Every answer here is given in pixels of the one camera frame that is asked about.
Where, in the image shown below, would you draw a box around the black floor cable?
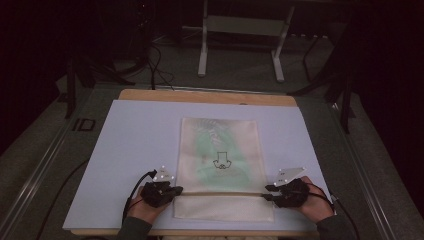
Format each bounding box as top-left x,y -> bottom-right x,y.
34,159 -> 90,240

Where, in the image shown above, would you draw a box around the black tripod stand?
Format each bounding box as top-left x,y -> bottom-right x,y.
64,54 -> 136,120

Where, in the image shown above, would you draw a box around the black metal stand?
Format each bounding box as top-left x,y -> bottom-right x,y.
288,31 -> 356,135

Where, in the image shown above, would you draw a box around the tangled black cables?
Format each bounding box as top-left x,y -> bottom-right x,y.
133,3 -> 175,91

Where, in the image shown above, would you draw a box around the cream mesh laundry bag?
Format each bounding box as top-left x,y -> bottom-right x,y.
172,116 -> 275,223

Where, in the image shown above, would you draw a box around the white table mat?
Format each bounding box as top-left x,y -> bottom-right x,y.
62,99 -> 331,233

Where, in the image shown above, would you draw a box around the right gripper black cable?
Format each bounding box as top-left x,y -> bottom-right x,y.
308,182 -> 362,240

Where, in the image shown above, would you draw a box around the metal floor rail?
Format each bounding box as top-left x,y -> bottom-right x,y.
0,96 -> 89,240
328,102 -> 399,240

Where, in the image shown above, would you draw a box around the person's right hand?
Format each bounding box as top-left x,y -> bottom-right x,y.
297,176 -> 335,224

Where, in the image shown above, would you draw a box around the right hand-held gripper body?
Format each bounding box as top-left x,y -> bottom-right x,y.
272,166 -> 311,209

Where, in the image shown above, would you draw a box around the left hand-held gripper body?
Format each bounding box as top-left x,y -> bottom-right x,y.
139,165 -> 177,209

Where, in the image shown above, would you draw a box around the person's left hand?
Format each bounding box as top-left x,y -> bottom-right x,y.
127,195 -> 170,224

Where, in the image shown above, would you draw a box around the white metal stand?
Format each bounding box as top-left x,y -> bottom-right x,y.
197,0 -> 296,83

